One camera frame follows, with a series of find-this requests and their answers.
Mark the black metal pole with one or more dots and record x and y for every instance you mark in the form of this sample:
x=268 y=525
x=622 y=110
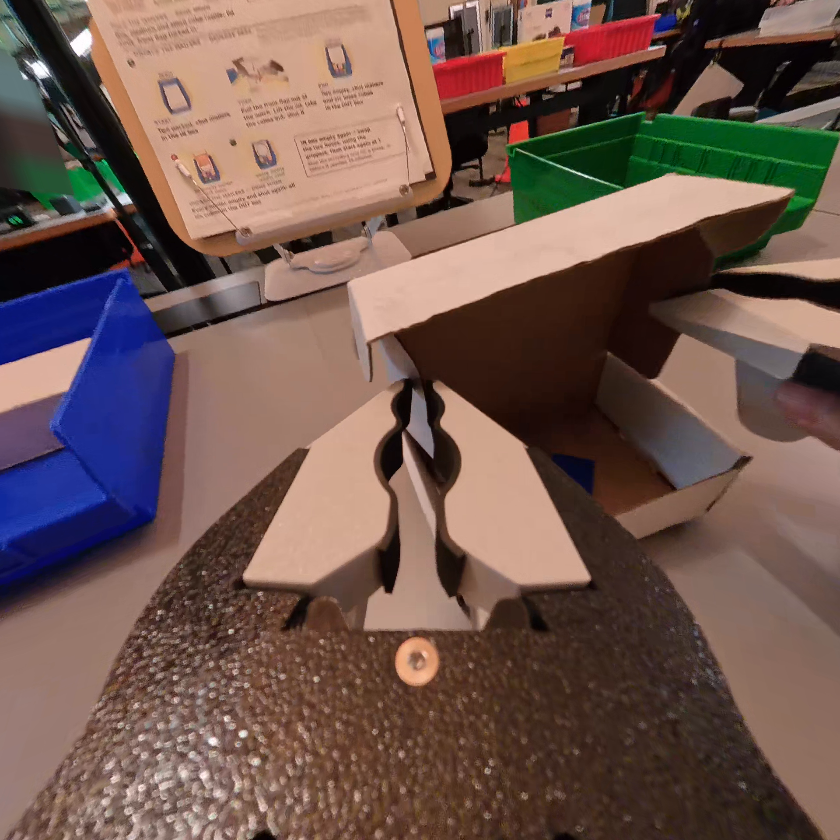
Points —
x=85 y=124

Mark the large red plastic bin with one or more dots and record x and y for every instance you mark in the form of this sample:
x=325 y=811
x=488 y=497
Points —
x=610 y=39

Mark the green plastic bin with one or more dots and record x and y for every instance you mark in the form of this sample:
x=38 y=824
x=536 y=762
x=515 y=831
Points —
x=571 y=177

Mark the blue plastic bin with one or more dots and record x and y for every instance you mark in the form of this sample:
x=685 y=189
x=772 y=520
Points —
x=105 y=426

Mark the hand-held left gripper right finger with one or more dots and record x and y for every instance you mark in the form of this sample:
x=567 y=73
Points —
x=505 y=512

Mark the yellow plastic bin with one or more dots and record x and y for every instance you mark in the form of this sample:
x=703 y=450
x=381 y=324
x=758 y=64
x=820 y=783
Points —
x=531 y=59

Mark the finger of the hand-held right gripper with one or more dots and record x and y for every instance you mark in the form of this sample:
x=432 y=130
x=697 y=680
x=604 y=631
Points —
x=754 y=321
x=787 y=269

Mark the printed instruction sheet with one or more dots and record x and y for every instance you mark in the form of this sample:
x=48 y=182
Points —
x=262 y=98

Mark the person's right hand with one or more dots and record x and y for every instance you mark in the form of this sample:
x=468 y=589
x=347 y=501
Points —
x=814 y=413

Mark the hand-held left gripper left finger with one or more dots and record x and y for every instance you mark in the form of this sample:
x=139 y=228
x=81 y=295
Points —
x=328 y=512

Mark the brown clipboard board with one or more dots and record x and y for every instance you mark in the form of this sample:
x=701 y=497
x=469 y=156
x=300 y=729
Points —
x=436 y=131

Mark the small red plastic bin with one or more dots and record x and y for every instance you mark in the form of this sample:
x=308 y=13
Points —
x=469 y=75

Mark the grey metal stand base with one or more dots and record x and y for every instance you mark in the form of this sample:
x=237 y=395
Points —
x=367 y=262

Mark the blue cube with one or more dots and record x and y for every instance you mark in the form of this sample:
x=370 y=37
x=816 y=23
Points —
x=577 y=469

